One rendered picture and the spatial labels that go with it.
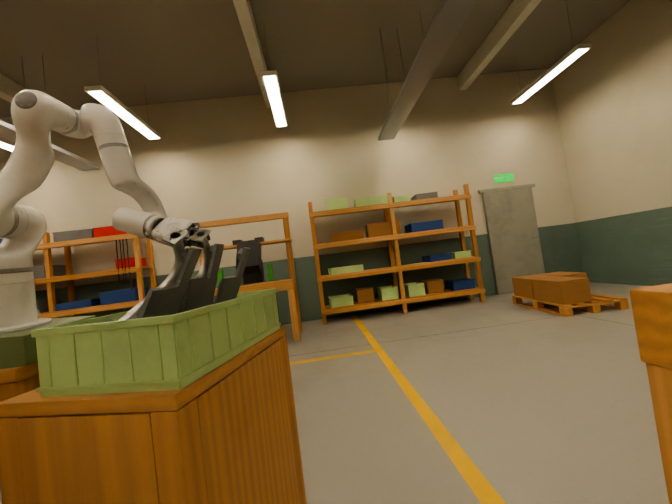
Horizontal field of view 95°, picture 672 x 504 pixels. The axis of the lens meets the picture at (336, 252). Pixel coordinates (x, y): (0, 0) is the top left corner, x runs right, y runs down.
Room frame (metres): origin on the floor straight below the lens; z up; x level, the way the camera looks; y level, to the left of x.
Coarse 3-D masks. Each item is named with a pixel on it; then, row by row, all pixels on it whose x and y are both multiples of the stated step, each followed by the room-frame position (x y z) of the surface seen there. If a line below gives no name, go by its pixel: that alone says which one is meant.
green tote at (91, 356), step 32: (96, 320) 0.94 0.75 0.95; (128, 320) 0.73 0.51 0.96; (160, 320) 0.71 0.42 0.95; (192, 320) 0.77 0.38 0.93; (224, 320) 0.91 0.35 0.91; (256, 320) 1.11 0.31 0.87; (64, 352) 0.77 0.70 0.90; (96, 352) 0.75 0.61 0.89; (128, 352) 0.73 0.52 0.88; (160, 352) 0.72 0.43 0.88; (192, 352) 0.75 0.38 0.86; (224, 352) 0.89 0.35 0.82; (64, 384) 0.77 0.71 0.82; (96, 384) 0.75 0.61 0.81; (128, 384) 0.73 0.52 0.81; (160, 384) 0.72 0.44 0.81
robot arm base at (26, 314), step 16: (16, 272) 1.01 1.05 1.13; (32, 272) 1.06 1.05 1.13; (0, 288) 0.98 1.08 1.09; (16, 288) 1.00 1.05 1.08; (32, 288) 1.05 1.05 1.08; (0, 304) 0.98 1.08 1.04; (16, 304) 1.00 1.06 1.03; (32, 304) 1.05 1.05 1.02; (0, 320) 0.98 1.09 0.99; (16, 320) 1.00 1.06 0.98; (32, 320) 1.05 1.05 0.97; (48, 320) 1.07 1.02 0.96
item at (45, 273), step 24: (0, 240) 5.17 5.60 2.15; (48, 240) 5.22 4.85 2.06; (72, 240) 5.22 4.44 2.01; (96, 240) 5.20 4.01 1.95; (120, 240) 5.73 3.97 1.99; (48, 264) 5.19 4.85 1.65; (120, 264) 5.30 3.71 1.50; (144, 264) 5.66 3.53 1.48; (48, 288) 5.19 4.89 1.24; (72, 288) 5.64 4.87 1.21; (144, 288) 5.56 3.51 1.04; (48, 312) 5.19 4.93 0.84; (72, 312) 5.17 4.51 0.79
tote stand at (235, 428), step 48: (192, 384) 0.74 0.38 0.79; (240, 384) 0.95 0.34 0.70; (288, 384) 1.31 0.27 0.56; (0, 432) 0.78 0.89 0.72; (48, 432) 0.75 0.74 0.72; (96, 432) 0.73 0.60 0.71; (144, 432) 0.70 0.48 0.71; (192, 432) 0.72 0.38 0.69; (240, 432) 0.92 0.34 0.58; (288, 432) 1.25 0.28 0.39; (48, 480) 0.75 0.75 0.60; (96, 480) 0.73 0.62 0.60; (144, 480) 0.70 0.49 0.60; (192, 480) 0.71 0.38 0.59; (240, 480) 0.89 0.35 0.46; (288, 480) 1.20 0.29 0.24
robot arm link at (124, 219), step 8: (120, 208) 1.04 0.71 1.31; (128, 208) 1.05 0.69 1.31; (112, 216) 1.03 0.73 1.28; (120, 216) 1.02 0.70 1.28; (128, 216) 1.02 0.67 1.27; (136, 216) 1.02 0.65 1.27; (144, 216) 1.02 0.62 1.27; (112, 224) 1.03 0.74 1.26; (120, 224) 1.02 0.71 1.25; (128, 224) 1.02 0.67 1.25; (136, 224) 1.01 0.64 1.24; (128, 232) 1.04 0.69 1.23; (136, 232) 1.02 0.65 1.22
